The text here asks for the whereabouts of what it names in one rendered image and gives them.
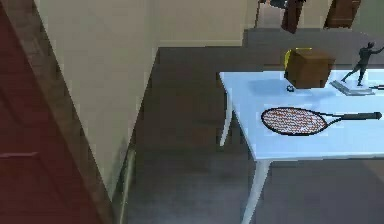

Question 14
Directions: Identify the black tennis racket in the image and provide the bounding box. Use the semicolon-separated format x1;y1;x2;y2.
260;106;383;137

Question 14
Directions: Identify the white table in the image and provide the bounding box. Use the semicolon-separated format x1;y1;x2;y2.
218;68;384;224

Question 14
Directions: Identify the brown cardboard box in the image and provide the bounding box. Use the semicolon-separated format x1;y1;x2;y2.
283;47;336;90

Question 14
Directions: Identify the dark brown wooden chair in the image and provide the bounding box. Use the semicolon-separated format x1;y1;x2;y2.
254;0;308;35

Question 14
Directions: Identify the dark red room door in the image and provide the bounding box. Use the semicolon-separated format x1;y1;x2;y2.
0;0;116;224

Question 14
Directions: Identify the dark figure statue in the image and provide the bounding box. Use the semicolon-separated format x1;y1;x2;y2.
329;41;384;97

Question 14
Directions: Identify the brown wooden cabinet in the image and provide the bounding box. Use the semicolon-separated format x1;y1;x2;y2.
323;0;362;30

